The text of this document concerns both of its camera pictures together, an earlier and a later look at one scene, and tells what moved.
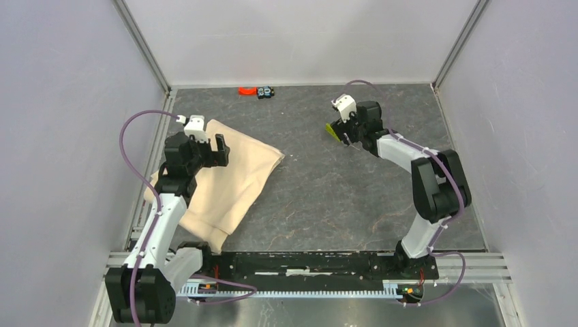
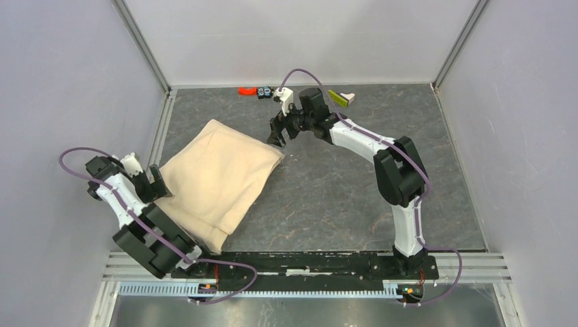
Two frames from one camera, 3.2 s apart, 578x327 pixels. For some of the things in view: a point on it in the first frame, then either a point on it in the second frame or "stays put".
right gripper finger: [351, 137] → [292, 131]
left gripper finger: [220, 157] → [161, 191]
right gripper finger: [339, 128] → [275, 137]
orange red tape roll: [247, 91] stays put
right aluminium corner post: [469, 26] stays put
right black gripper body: [352, 125] → [299, 120]
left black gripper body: [195, 164] → [143, 188]
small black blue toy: [265, 92] stays put
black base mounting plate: [315, 270] stays put
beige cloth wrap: [226, 197] stays put
